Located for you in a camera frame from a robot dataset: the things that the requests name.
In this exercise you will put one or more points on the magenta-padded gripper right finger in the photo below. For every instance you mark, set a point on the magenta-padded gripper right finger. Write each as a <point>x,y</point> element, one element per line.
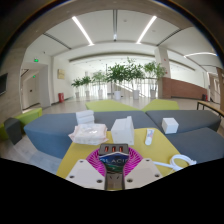
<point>143,173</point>

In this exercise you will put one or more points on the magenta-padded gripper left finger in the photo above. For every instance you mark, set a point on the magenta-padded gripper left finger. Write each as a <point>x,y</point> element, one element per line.
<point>83,173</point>

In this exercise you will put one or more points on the dark multi-port charger block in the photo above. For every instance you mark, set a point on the dark multi-port charger block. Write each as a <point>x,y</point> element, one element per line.
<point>114,156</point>

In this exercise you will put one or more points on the white tube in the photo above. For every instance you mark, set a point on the white tube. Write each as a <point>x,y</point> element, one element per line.
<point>149,137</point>

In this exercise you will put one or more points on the white wet wipes pack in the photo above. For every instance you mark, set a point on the white wet wipes pack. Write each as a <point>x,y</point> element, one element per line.
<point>88,134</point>

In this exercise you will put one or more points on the white tissue box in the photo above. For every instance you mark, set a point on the white tissue box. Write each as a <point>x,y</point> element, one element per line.
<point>121,131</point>

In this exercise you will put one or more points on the long grey upholstered bench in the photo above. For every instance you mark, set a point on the long grey upholstered bench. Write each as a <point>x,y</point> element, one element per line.
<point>50,131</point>

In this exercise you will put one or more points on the small white cube box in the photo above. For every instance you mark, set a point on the small white cube box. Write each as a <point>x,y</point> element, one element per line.
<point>170,125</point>

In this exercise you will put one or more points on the white folded tissue stack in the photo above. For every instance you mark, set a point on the white folded tissue stack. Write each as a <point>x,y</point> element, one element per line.
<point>85,117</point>

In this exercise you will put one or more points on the yellow-green upholstered bench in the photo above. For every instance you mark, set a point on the yellow-green upholstered bench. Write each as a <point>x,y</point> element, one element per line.
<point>161,105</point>
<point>108,106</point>

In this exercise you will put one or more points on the red fire extinguisher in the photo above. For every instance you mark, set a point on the red fire extinguisher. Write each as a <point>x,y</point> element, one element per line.
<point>61,98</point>

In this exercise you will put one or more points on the green upholstered bench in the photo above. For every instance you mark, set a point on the green upholstered bench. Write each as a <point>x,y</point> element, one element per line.
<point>28,116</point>

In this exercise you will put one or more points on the dark grey ottoman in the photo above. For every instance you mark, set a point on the dark grey ottoman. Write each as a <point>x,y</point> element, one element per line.
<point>13,130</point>

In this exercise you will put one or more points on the group of potted plants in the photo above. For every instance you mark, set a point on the group of potted plants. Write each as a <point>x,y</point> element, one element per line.
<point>117,75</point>

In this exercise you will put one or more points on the green exit sign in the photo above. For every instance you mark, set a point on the green exit sign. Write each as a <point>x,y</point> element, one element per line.
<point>36,60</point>

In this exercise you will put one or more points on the group of ceiling strip lights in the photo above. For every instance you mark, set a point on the group of ceiling strip lights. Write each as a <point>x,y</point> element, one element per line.
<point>82,30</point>

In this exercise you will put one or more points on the wooden bench with black frame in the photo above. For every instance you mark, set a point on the wooden bench with black frame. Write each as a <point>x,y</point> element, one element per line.
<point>210,106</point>

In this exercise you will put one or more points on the yellowish wall picture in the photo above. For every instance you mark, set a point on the yellowish wall picture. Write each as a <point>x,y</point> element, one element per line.
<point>61,74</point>

